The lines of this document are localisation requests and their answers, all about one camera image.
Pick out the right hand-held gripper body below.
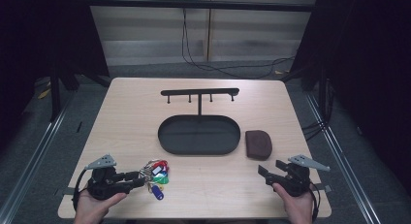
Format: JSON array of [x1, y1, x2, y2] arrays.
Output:
[[273, 154, 332, 198]]

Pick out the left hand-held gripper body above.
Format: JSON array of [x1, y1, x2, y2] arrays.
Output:
[[84, 153, 131, 201]]

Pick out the key bunch with coloured tags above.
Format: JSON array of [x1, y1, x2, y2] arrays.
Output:
[[139, 158, 171, 202]]

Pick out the black key rack with tray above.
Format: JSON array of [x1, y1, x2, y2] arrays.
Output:
[[157, 87, 241, 156]]

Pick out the person's right hand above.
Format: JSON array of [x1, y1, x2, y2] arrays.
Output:
[[272, 182, 315, 224]]

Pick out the person's left hand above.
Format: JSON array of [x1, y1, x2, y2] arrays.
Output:
[[74, 188, 128, 224]]

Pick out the brown pouch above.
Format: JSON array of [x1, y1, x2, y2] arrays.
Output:
[[244, 129, 273, 161]]

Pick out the black stand leg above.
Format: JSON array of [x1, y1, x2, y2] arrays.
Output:
[[48, 63, 63, 122]]

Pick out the black horizontal beam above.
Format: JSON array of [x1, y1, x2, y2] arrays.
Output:
[[86, 0, 315, 13]]

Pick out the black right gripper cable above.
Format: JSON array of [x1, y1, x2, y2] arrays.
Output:
[[309, 182, 322, 222]]

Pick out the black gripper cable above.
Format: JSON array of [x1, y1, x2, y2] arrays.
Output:
[[309, 182, 322, 222], [72, 168, 90, 212]]

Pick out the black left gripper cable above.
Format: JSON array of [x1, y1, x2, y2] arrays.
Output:
[[72, 168, 90, 212]]

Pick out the black floor cables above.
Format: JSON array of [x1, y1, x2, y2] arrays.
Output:
[[300, 119, 328, 143]]

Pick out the metal floor rail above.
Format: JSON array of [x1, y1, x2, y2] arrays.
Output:
[[0, 94, 76, 224], [303, 90, 383, 224]]

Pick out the black hanging wall cable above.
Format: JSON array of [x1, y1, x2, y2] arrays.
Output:
[[181, 6, 296, 80]]

